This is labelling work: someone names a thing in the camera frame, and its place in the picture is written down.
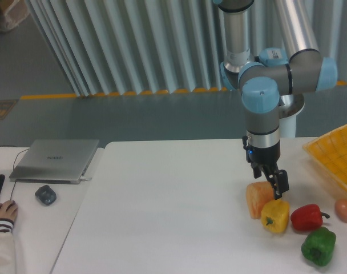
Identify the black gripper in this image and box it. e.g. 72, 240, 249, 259
242, 136, 289, 200

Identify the orange triangular bread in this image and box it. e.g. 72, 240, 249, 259
245, 182, 274, 219

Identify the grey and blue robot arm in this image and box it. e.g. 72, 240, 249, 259
216, 1, 338, 199

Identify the forearm in white sleeve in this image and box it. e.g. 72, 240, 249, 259
0, 219, 17, 273

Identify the yellow woven basket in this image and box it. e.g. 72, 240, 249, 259
302, 124, 347, 197

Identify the person's hand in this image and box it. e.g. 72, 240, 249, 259
0, 200, 18, 222

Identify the yellow bell pepper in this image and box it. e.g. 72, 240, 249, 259
261, 199, 290, 233

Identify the red bell pepper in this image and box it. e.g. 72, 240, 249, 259
290, 204, 330, 231

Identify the brown egg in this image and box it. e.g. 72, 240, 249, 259
334, 199, 347, 223

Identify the green bell pepper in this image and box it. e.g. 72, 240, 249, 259
301, 227, 337, 267

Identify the white folding partition screen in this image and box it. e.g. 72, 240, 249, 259
26, 1, 347, 96

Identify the silver closed laptop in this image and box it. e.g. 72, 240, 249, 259
9, 139, 99, 184

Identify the dark small case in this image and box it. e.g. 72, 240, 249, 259
35, 185, 57, 206

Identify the brown cardboard box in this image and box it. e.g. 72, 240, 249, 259
0, 0, 30, 34

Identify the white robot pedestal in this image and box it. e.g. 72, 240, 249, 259
279, 94, 305, 138

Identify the black mouse cable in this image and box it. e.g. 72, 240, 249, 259
0, 145, 31, 202

